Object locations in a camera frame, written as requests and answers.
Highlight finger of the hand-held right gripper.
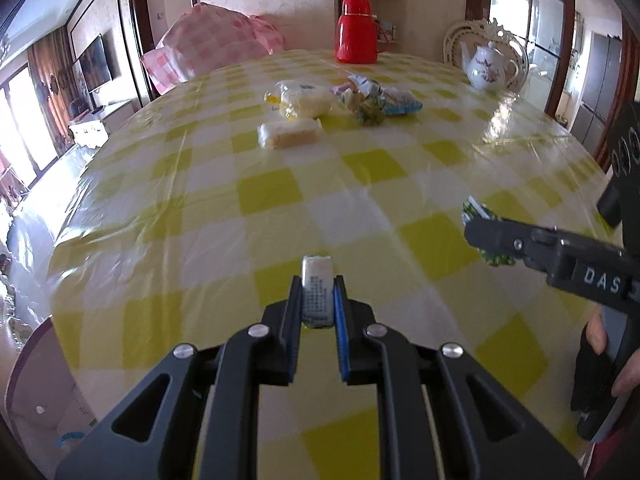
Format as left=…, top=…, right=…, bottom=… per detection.
left=463, top=216, right=558, bottom=273

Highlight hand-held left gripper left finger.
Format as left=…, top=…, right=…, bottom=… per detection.
left=55, top=274, right=306, bottom=480

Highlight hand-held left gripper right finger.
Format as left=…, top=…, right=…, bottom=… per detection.
left=332, top=275, right=583, bottom=480

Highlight green patterned snack packet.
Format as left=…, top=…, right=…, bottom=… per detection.
left=460, top=196, right=518, bottom=268

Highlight small silver snack packet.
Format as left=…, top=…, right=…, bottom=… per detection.
left=301, top=255, right=335, bottom=330

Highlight clear blue edged snack packet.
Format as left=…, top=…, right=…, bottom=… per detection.
left=382, top=87, right=423, bottom=116

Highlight white storage bin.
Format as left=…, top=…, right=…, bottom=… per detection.
left=5, top=317, right=101, bottom=466

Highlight person's right hand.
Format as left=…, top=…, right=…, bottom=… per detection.
left=586, top=316, right=640, bottom=400

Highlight white floral teapot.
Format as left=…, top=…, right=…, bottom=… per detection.
left=459, top=40, right=521, bottom=92

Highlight dark refrigerator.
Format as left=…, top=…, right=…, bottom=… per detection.
left=570, top=30, right=626, bottom=151

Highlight olive green snack packet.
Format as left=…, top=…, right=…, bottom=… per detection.
left=357, top=95, right=388, bottom=126

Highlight clear sponge cake packet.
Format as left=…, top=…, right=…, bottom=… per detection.
left=256, top=117, right=323, bottom=151

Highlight white orange snack packet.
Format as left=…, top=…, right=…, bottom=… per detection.
left=347, top=74, right=385, bottom=98

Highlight small pink snack packet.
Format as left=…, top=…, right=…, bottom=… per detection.
left=330, top=85, right=361, bottom=108

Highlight clear yellow cake packet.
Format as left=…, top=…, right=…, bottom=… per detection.
left=264, top=80, right=333, bottom=120

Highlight red thermos jug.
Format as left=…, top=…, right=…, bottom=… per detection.
left=335, top=0, right=386, bottom=64

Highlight white television cabinet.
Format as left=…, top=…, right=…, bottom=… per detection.
left=67, top=100, right=136, bottom=148

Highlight pink checked cloth cover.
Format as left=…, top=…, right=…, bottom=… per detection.
left=140, top=2, right=286, bottom=96

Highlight flat screen television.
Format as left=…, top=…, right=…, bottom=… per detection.
left=72, top=35, right=113, bottom=96

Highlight brown patterned curtain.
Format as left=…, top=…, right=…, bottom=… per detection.
left=27, top=27, right=76, bottom=156

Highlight glass partition wooden frame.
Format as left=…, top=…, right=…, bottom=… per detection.
left=465, top=0, right=581, bottom=121

